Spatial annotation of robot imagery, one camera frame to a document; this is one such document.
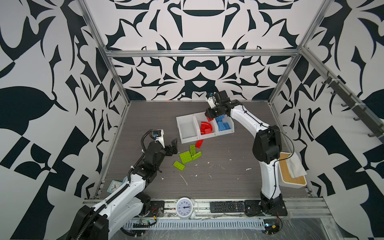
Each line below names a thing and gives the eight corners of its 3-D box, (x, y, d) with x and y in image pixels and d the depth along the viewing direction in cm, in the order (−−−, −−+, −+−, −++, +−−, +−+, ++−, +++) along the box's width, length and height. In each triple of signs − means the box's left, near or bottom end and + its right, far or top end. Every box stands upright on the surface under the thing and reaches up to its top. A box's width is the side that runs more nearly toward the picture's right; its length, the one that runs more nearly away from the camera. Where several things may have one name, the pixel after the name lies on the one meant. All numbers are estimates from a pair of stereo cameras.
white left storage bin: (182, 144, 97) (181, 138, 92) (176, 122, 108) (175, 116, 103) (200, 139, 99) (200, 134, 94) (193, 119, 110) (193, 113, 105)
